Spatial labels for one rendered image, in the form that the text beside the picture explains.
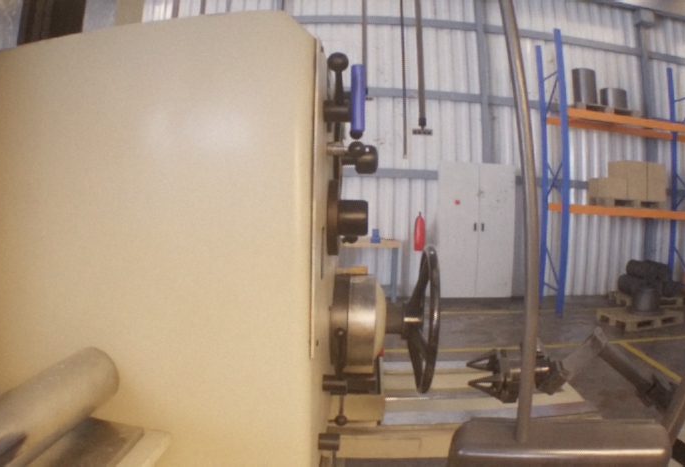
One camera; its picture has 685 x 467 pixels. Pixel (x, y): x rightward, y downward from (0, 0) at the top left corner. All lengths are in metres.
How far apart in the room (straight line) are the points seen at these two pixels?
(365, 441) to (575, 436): 1.44
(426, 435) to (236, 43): 1.65
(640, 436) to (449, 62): 8.53
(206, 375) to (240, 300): 0.14
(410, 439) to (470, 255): 6.36
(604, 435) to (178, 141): 0.77
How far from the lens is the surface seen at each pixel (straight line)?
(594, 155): 9.63
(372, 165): 1.25
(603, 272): 9.78
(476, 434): 0.75
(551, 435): 0.76
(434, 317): 1.19
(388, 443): 2.12
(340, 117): 0.92
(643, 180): 8.64
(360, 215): 1.06
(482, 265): 8.36
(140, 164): 0.88
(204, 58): 0.87
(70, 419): 0.80
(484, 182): 8.29
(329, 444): 1.06
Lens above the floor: 1.61
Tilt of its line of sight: 5 degrees down
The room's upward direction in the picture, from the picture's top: 1 degrees clockwise
